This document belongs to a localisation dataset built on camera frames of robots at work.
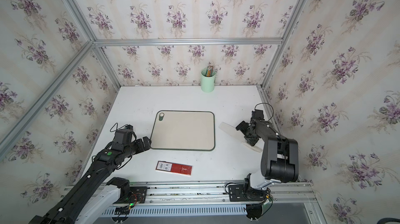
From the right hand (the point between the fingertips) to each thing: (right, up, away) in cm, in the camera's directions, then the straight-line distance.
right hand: (243, 133), depth 93 cm
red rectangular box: (-39, -16, -13) cm, 44 cm away
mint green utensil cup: (-21, +32, +20) cm, 43 cm away
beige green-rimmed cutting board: (-36, +1, +1) cm, 37 cm away
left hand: (-55, -3, -11) cm, 57 cm away
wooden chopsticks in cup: (-20, +41, +15) cm, 48 cm away
